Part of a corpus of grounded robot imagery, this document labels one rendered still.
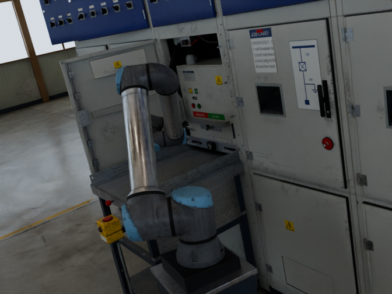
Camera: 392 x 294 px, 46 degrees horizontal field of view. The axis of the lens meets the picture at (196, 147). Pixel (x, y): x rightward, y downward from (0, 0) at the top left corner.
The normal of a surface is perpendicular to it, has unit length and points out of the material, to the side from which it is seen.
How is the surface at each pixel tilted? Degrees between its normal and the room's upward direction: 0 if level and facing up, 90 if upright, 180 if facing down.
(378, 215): 90
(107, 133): 90
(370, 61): 90
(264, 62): 90
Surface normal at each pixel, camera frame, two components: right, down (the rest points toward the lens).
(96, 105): 0.44, 0.18
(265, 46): -0.79, 0.32
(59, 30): -0.57, 0.35
